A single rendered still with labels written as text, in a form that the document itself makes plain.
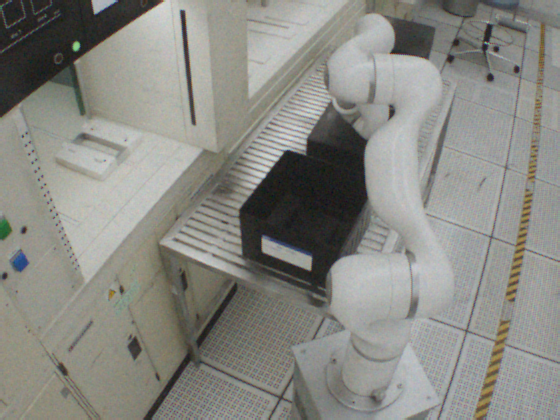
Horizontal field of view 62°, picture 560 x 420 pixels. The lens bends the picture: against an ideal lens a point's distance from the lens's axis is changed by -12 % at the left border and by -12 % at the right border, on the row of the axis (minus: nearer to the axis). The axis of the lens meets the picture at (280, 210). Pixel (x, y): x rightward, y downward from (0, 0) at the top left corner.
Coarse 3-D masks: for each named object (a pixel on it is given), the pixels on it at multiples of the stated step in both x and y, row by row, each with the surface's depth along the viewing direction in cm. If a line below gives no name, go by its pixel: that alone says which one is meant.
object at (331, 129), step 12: (324, 120) 170; (336, 120) 169; (312, 132) 165; (324, 132) 165; (336, 132) 165; (348, 132) 165; (312, 144) 163; (324, 144) 161; (336, 144) 161; (348, 144) 161; (360, 144) 161; (312, 156) 166; (324, 156) 164; (336, 156) 162; (348, 156) 160; (360, 156) 158; (348, 168) 164; (360, 168) 161
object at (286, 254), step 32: (288, 160) 150; (320, 160) 145; (256, 192) 138; (288, 192) 159; (320, 192) 153; (352, 192) 147; (256, 224) 130; (288, 224) 147; (320, 224) 150; (352, 224) 150; (256, 256) 140; (288, 256) 133; (320, 256) 127
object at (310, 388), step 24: (336, 336) 125; (312, 360) 121; (408, 360) 120; (312, 384) 116; (408, 384) 116; (312, 408) 120; (336, 408) 112; (384, 408) 112; (408, 408) 111; (432, 408) 112
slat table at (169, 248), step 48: (336, 48) 225; (288, 96) 197; (288, 144) 177; (432, 144) 178; (240, 192) 160; (192, 240) 147; (240, 240) 147; (384, 240) 147; (288, 288) 136; (192, 336) 183
